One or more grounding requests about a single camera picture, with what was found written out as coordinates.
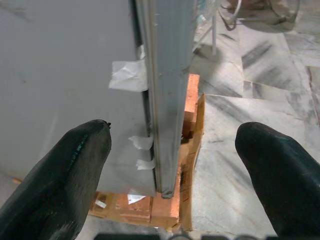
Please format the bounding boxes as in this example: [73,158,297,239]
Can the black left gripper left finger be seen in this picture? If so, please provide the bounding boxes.
[0,119,113,240]

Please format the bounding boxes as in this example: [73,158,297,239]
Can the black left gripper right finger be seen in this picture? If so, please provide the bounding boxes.
[235,121,320,240]

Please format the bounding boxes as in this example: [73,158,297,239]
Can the grey fridge body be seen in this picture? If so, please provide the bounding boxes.
[0,0,157,197]

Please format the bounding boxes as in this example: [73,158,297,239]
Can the orange clay brick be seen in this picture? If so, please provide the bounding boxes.
[182,73,201,125]
[88,191,153,225]
[150,172,181,229]

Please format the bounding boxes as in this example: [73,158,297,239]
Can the white paper scrap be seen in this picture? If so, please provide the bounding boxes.
[126,188,147,204]

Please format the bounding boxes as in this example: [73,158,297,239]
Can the small white tape piece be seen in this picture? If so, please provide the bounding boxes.
[135,158,156,171]
[128,135,154,151]

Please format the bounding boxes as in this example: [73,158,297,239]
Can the large white tape piece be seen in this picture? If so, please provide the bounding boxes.
[108,59,148,92]

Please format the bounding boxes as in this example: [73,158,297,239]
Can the white metal stand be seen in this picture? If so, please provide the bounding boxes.
[193,9,218,56]

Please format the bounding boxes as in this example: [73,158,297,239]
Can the black cable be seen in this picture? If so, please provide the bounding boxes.
[219,3,239,30]

